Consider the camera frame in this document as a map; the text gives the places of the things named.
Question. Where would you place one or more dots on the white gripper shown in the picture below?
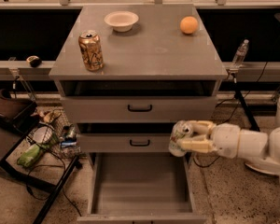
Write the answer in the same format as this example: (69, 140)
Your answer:
(226, 139)

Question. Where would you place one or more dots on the silver green 7up can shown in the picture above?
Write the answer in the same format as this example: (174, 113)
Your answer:
(180, 130)

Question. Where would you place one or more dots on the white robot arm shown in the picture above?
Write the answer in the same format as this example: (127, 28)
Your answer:
(261, 149)

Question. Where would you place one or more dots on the grey bottom drawer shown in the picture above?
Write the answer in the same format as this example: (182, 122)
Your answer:
(140, 188)

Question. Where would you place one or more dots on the grey drawer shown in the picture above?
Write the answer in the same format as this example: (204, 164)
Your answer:
(140, 188)
(131, 109)
(123, 142)

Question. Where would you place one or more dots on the grey drawer cabinet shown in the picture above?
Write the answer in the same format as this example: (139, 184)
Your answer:
(153, 59)

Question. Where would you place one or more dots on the grey middle drawer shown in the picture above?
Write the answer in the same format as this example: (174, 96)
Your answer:
(123, 142)

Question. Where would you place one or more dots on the grey top drawer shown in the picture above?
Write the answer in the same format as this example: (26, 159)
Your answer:
(131, 109)

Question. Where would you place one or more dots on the gold patterned soda can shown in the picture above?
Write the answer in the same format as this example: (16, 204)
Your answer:
(91, 51)

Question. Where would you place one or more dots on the black tripod stand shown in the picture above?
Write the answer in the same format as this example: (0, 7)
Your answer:
(238, 95)

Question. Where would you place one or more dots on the person's tan shoe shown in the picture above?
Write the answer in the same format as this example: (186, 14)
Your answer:
(252, 167)

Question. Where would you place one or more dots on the clear plastic water bottle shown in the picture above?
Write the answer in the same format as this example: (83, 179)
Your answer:
(239, 56)

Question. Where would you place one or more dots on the orange fruit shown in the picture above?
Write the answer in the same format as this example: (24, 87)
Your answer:
(188, 25)

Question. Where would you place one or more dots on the white paper bowl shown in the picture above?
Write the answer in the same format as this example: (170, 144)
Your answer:
(121, 21)

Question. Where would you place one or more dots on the dark side table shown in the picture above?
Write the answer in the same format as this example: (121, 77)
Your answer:
(17, 120)

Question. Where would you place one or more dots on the small black round device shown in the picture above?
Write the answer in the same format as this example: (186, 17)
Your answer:
(34, 61)

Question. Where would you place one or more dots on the black power adapter with cable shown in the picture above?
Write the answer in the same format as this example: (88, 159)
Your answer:
(213, 161)

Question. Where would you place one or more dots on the wire basket with snacks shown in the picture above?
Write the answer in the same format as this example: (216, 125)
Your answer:
(56, 133)

